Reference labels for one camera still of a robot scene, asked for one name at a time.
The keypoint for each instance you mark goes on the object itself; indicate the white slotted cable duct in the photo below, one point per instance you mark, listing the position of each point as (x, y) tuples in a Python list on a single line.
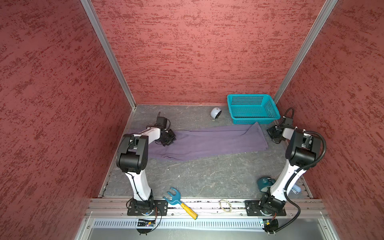
[(252, 225)]

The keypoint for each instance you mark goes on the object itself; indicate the small blue white stapler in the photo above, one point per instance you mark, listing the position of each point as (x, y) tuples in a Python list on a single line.
[(296, 189)]

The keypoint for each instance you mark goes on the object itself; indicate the left aluminium corner post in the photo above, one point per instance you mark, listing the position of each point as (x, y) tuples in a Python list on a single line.
[(97, 26)]

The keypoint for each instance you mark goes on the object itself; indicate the aluminium corner post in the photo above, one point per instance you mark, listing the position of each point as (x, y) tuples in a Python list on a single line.
[(317, 26), (97, 26)]

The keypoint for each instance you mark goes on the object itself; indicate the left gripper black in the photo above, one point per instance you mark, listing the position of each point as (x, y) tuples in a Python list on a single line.
[(172, 138)]

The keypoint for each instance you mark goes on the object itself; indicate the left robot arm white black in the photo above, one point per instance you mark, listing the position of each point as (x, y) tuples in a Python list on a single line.
[(132, 159)]

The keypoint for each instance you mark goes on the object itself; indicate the right aluminium corner post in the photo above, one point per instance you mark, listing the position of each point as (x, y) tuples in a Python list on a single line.
[(317, 26)]

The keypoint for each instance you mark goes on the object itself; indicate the white round mug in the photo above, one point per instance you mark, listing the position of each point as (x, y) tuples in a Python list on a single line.
[(215, 113)]

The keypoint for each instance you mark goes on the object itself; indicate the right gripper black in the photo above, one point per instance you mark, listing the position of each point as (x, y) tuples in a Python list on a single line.
[(271, 130)]

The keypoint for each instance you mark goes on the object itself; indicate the teal plastic basket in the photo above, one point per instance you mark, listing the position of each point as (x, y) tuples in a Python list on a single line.
[(250, 109)]

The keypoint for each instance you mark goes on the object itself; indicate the blue fork tool yellow handle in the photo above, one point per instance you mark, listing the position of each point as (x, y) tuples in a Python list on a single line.
[(175, 199)]

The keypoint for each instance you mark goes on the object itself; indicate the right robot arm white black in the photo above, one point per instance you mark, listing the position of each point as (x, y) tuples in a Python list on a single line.
[(304, 151)]

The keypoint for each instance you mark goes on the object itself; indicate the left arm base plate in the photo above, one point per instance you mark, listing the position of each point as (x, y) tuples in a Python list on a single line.
[(147, 208)]

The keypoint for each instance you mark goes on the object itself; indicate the aluminium frame rail front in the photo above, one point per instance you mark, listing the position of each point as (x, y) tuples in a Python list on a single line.
[(205, 208)]

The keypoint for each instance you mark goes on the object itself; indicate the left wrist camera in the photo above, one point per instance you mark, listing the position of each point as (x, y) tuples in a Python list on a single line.
[(161, 122)]

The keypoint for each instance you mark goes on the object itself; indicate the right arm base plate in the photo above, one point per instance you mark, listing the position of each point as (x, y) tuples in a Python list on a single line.
[(254, 208)]

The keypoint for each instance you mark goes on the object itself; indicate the purple trousers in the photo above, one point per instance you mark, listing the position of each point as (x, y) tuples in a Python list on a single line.
[(210, 142)]

